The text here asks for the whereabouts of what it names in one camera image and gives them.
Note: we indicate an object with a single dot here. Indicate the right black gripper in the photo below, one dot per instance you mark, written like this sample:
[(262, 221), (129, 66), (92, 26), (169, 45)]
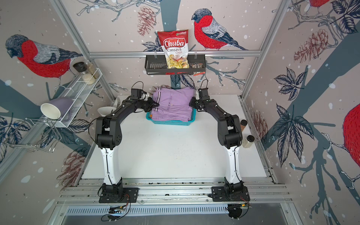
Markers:
[(191, 102)]

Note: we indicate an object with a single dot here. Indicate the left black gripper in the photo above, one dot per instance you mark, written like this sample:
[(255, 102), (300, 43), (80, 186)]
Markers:
[(151, 104)]

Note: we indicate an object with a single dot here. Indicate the lilac pants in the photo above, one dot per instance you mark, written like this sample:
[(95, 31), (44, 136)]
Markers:
[(173, 104)]

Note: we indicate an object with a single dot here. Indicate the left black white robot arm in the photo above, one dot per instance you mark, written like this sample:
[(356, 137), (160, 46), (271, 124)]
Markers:
[(108, 135)]

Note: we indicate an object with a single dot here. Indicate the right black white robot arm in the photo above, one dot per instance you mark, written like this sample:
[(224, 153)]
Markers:
[(229, 135)]

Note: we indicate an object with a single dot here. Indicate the teal plastic basket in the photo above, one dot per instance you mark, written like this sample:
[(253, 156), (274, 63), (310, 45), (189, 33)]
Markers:
[(177, 123)]

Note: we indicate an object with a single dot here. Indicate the white utensil pot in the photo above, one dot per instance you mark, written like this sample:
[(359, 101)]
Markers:
[(106, 110)]

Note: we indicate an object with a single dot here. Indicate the brown spice bottle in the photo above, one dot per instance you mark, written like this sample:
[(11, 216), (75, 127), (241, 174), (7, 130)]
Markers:
[(243, 124)]

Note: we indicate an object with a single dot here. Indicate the red Chuba chips bag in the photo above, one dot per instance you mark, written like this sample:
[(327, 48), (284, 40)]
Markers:
[(175, 46)]

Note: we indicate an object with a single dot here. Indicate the white spice bottle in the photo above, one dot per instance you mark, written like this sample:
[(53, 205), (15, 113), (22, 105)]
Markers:
[(248, 141)]

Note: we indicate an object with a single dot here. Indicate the black lid jar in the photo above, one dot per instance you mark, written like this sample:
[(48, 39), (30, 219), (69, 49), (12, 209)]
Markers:
[(80, 67)]

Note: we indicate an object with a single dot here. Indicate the lilac white cup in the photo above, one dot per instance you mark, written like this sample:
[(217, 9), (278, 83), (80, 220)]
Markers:
[(57, 108)]

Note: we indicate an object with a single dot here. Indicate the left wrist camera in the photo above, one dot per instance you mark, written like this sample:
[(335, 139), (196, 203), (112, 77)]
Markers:
[(138, 94)]

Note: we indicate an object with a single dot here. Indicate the black wall basket shelf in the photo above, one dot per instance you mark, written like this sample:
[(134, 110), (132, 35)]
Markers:
[(156, 65)]

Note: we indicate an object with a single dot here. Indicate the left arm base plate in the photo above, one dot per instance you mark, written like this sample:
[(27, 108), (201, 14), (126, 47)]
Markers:
[(126, 195)]

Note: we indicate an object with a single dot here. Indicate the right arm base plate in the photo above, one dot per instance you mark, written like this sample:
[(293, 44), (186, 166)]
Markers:
[(219, 194)]

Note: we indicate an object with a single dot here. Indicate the wire cup holder rack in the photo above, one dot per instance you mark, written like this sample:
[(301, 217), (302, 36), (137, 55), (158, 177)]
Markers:
[(30, 134)]

